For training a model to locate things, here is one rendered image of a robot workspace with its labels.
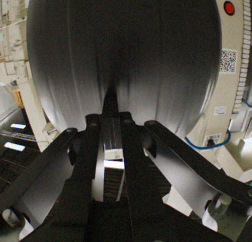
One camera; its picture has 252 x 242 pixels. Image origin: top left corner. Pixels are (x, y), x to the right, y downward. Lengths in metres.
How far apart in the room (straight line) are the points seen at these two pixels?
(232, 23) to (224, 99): 0.24
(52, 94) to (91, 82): 0.06
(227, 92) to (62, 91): 0.46
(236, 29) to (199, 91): 0.33
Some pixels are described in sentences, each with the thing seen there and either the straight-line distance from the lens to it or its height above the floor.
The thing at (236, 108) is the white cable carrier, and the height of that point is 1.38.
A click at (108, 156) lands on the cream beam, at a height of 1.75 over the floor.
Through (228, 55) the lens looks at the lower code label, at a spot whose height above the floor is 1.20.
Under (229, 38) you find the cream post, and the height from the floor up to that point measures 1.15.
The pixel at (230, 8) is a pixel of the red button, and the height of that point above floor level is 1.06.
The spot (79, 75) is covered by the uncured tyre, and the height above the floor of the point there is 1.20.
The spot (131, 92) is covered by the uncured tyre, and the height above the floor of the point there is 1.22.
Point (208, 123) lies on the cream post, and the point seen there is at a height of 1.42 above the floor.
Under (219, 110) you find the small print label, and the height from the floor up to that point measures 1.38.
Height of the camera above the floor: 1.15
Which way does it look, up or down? 29 degrees up
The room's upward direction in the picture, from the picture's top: 177 degrees clockwise
